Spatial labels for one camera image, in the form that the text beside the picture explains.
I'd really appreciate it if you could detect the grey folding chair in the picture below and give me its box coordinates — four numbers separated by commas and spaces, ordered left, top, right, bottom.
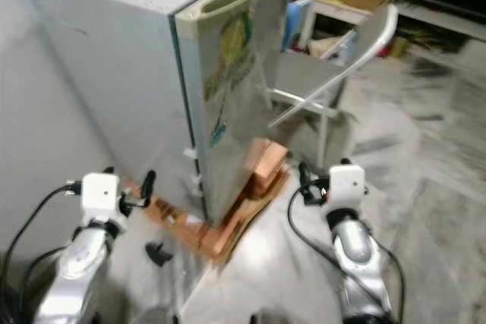
262, 4, 400, 175

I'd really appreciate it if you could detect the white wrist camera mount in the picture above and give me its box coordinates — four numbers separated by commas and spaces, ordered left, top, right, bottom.
327, 164, 368, 208
80, 172, 121, 215

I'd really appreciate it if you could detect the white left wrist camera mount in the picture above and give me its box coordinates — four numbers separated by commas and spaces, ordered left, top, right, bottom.
80, 172, 121, 215

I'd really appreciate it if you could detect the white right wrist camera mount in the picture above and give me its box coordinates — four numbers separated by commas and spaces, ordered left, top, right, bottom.
327, 164, 368, 208

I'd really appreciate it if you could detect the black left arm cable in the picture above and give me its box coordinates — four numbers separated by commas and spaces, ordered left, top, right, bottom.
0, 181, 83, 317

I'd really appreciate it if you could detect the grey fridge body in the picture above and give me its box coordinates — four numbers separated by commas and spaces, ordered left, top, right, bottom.
17, 0, 267, 222

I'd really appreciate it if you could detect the low white bench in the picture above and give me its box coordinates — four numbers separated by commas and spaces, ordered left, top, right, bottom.
395, 0, 486, 63

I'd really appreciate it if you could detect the white shelf table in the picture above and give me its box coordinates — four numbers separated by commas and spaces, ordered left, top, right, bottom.
295, 0, 371, 61

